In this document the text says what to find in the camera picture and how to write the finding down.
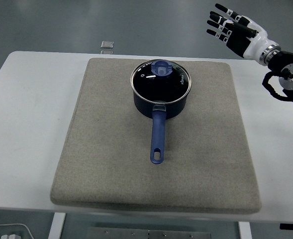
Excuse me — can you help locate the white table leg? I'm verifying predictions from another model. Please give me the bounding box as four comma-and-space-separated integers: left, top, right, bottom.
237, 221, 252, 239
47, 213, 67, 239

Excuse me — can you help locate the dark blue saucepan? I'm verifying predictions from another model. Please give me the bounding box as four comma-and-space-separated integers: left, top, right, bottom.
132, 87, 188, 165

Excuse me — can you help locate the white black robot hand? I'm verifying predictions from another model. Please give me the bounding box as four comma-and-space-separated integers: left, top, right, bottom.
206, 3, 279, 66

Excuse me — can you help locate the glass lid with blue knob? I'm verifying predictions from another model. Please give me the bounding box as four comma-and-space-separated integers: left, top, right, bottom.
130, 59, 193, 104

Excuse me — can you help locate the beige fabric mat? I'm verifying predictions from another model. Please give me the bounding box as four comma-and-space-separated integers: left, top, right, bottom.
50, 57, 263, 215

